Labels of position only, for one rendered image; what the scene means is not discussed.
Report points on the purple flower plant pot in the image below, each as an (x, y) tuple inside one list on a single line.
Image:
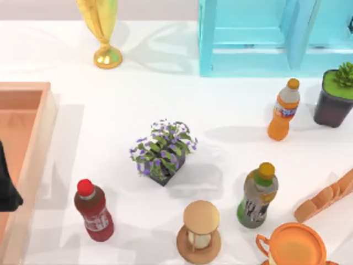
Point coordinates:
[(164, 154)]

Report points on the wooden hourglass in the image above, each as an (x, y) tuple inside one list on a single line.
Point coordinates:
[(200, 229)]

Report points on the green label bottle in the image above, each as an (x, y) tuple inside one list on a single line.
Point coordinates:
[(257, 196)]

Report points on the orange soda bottle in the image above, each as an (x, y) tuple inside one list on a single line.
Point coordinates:
[(284, 113)]

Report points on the red cap cola bottle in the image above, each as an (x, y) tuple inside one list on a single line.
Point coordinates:
[(95, 212)]

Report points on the light blue rack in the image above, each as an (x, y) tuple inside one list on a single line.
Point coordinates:
[(248, 36)]

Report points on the gold trophy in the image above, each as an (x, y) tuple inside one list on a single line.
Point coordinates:
[(102, 30)]

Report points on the shallow salmon-coloured box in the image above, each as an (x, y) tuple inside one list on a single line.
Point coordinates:
[(30, 132)]

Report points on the succulent in dark pot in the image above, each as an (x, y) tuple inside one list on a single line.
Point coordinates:
[(333, 105)]

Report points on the orange wooden rack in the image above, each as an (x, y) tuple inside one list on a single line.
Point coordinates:
[(325, 198)]

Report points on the orange trophy cup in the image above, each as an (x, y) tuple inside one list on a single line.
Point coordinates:
[(296, 245)]

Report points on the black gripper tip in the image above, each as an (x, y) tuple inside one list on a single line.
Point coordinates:
[(7, 193)]

